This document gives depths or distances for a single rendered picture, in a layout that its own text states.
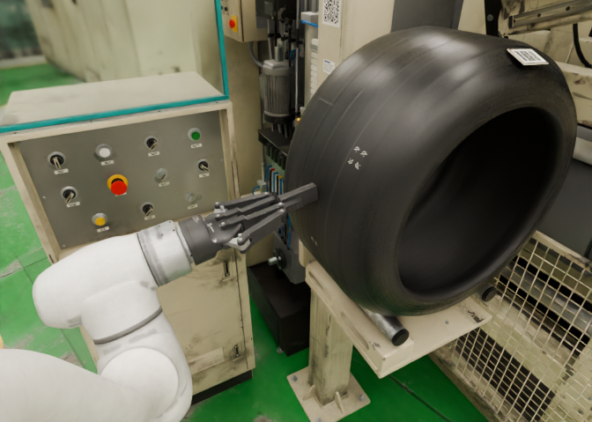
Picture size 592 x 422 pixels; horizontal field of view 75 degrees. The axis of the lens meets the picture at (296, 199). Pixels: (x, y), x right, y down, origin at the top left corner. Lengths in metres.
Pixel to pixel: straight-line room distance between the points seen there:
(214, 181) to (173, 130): 0.21
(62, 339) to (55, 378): 2.00
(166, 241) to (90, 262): 0.10
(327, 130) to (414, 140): 0.16
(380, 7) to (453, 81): 0.37
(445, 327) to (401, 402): 0.85
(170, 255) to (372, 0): 0.68
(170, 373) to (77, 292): 0.17
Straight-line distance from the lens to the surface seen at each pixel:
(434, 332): 1.09
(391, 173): 0.61
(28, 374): 0.32
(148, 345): 0.60
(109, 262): 0.60
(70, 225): 1.24
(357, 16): 0.93
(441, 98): 0.63
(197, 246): 0.60
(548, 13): 1.07
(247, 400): 1.87
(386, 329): 0.92
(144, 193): 1.20
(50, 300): 0.62
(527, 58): 0.74
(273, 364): 1.96
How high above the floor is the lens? 1.60
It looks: 32 degrees down
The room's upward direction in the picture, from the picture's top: straight up
